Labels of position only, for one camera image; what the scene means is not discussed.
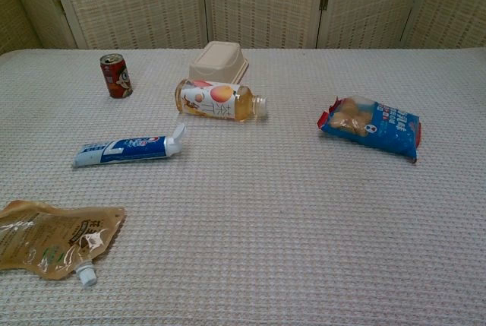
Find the blue white toothpaste tube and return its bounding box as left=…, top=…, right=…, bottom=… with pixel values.
left=71, top=122, right=188, bottom=169

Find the peach tea plastic bottle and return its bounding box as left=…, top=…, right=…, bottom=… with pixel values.
left=174, top=78, right=269, bottom=123

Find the beige takeout food box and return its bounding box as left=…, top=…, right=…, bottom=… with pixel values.
left=188, top=40, right=251, bottom=86

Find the white woven tablecloth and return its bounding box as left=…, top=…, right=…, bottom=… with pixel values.
left=0, top=47, right=486, bottom=326

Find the blue snack bag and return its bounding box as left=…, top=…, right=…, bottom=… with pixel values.
left=317, top=95, right=424, bottom=164

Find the red soda can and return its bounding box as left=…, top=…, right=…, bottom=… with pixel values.
left=99, top=53, right=134, bottom=100

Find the woven rattan folding screen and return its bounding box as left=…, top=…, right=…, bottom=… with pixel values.
left=0, top=0, right=486, bottom=55

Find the brown spout pouch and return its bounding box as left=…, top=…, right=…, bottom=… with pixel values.
left=0, top=199, right=126, bottom=287

